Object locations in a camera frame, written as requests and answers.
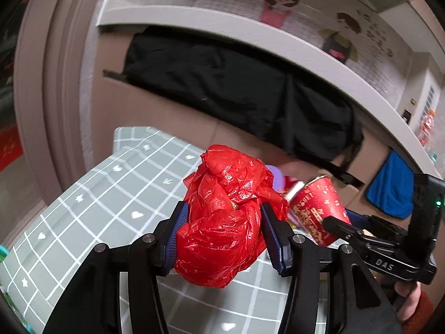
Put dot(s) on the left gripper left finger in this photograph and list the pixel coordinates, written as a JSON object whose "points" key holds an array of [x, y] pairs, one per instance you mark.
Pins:
{"points": [[166, 238]]}

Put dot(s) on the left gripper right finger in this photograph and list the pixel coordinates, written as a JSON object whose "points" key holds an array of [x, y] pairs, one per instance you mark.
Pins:
{"points": [[277, 235]]}

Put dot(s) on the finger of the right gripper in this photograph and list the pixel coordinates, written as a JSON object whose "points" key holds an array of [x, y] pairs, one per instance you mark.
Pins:
{"points": [[354, 236]]}

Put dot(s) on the red paper cup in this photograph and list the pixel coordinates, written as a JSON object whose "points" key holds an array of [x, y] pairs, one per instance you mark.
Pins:
{"points": [[313, 202]]}

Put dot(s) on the red plastic bag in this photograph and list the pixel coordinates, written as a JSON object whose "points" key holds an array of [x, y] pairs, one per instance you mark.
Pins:
{"points": [[222, 236]]}

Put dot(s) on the person's right hand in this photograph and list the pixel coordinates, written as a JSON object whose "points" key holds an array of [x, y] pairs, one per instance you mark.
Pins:
{"points": [[411, 292]]}

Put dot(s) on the pink and purple wrapper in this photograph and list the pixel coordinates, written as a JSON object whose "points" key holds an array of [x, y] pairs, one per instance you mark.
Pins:
{"points": [[285, 185]]}

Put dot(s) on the blue towel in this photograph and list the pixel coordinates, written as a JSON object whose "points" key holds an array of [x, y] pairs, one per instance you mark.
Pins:
{"points": [[391, 190]]}

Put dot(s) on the black cloth on counter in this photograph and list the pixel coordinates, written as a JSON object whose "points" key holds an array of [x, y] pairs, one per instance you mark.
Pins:
{"points": [[248, 88]]}

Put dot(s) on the boy cartoon wall sticker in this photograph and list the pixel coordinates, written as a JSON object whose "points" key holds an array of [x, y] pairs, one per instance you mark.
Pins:
{"points": [[338, 42]]}

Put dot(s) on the beige door frame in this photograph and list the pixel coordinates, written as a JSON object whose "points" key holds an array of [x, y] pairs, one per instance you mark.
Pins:
{"points": [[47, 75]]}

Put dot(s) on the girl cartoon wall sticker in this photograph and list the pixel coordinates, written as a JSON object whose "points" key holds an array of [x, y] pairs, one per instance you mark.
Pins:
{"points": [[276, 12]]}

